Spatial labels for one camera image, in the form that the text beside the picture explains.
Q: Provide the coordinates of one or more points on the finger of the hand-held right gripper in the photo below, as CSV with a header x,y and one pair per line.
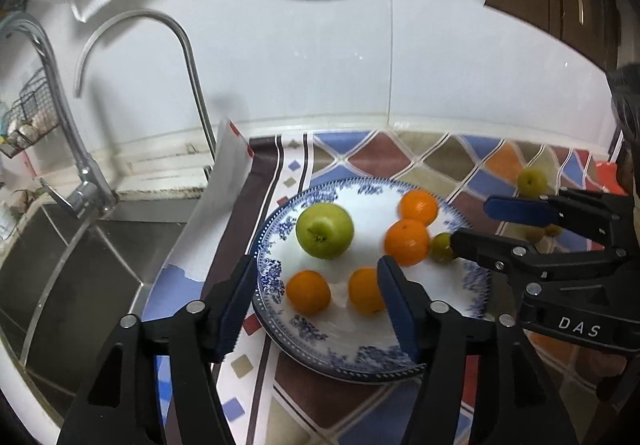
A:
x,y
520,210
480,247

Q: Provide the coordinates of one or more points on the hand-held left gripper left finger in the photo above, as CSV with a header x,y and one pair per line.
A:
x,y
235,310

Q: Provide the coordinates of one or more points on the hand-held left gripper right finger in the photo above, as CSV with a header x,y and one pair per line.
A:
x,y
400,310

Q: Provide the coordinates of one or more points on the orange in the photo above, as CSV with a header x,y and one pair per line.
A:
x,y
308,292
419,206
366,291
406,241

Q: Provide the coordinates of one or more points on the small green lime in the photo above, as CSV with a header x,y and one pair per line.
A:
x,y
441,247

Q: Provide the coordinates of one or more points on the blue patterned white plate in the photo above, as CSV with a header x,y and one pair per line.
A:
x,y
350,340

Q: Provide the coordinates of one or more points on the green apple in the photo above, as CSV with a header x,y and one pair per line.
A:
x,y
325,231

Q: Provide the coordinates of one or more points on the small brownish-green fruit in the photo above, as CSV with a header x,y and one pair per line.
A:
x,y
532,235

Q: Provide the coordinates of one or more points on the large yellow-green fruit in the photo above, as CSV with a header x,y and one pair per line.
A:
x,y
531,181

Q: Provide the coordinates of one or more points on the small green citrus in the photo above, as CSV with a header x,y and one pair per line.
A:
x,y
552,230

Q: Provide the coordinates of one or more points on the colourful diamond patterned tablecloth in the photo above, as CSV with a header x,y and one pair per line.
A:
x,y
320,405

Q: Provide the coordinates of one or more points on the stainless steel sink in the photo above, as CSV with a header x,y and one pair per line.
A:
x,y
75,285

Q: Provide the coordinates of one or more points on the tall spring kitchen faucet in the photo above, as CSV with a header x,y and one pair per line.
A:
x,y
75,150

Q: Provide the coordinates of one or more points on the slim gooseneck faucet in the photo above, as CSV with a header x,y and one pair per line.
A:
x,y
187,55

